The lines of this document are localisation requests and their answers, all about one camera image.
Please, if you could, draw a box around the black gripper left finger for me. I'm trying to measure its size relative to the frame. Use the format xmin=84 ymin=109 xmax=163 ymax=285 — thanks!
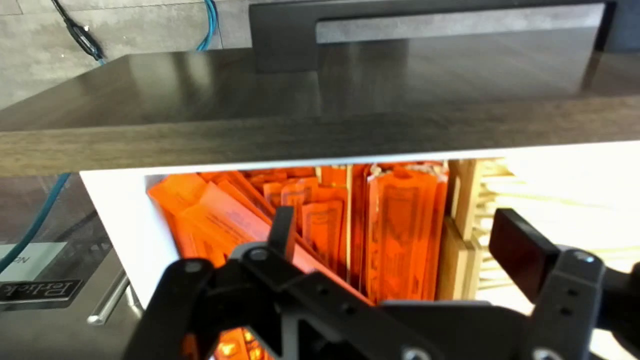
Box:
xmin=121 ymin=205 xmax=378 ymax=360

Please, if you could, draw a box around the wooden stirrers stack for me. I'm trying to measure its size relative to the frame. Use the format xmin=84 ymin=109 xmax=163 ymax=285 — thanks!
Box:
xmin=437 ymin=158 xmax=640 ymax=316

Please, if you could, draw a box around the black drawer handle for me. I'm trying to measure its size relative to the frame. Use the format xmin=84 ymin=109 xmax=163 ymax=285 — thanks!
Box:
xmin=248 ymin=0 xmax=617 ymax=74

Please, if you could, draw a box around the orange packets stack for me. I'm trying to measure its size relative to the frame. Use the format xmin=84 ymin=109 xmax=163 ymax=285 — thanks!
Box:
xmin=145 ymin=165 xmax=449 ymax=360

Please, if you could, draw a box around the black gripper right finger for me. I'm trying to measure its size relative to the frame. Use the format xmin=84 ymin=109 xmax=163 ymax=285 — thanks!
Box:
xmin=488 ymin=207 xmax=640 ymax=360

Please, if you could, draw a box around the black floor cable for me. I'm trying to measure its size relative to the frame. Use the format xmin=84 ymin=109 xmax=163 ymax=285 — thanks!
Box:
xmin=50 ymin=0 xmax=107 ymax=65

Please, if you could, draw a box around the blue floor cable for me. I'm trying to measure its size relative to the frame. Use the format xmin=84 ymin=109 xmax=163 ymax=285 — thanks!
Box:
xmin=0 ymin=0 xmax=224 ymax=277

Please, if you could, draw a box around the long orange packet strip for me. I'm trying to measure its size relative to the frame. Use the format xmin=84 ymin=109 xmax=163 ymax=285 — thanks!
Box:
xmin=145 ymin=174 xmax=375 ymax=308

